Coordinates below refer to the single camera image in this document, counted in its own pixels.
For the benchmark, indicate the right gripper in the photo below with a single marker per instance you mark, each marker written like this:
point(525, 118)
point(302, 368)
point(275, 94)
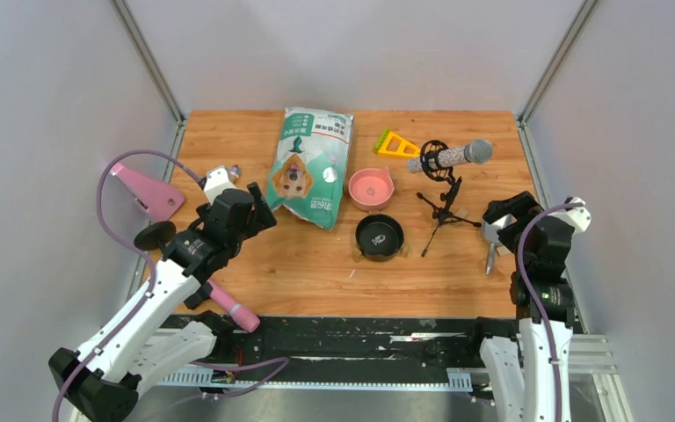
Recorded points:
point(518, 206)

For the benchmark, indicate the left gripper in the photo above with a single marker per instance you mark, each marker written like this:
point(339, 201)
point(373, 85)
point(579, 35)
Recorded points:
point(262, 212)

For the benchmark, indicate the green dog food bag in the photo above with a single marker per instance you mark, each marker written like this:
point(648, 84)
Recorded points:
point(310, 164)

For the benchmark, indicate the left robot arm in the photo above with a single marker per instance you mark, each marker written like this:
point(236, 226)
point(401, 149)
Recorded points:
point(105, 377)

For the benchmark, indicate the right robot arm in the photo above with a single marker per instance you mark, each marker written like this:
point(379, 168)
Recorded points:
point(528, 366)

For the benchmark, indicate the pink pet bowl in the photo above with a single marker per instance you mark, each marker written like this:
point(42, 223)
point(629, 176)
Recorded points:
point(371, 188)

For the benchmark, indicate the black pet bowl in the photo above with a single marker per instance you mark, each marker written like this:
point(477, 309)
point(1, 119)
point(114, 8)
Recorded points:
point(379, 237)

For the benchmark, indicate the silver metal scoop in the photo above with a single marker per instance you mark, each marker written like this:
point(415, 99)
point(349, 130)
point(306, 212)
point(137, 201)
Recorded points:
point(491, 238)

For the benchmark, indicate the small colourful figurine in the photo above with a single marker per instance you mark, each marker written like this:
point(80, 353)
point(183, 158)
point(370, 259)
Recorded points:
point(234, 172)

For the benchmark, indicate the glitter silver microphone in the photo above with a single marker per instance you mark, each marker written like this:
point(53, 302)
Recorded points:
point(451, 156)

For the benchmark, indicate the yellow green triangular toy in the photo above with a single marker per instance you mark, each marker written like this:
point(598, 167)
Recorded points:
point(392, 144)

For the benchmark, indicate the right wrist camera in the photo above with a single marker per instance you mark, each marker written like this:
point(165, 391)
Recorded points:
point(575, 214)

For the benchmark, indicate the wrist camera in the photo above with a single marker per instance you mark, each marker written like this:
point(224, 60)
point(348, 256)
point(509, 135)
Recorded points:
point(216, 182)
point(575, 214)

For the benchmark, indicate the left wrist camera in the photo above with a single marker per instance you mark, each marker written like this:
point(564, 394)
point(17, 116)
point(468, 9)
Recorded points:
point(216, 182)

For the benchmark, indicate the black mounting rail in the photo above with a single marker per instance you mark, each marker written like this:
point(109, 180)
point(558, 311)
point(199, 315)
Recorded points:
point(360, 350)

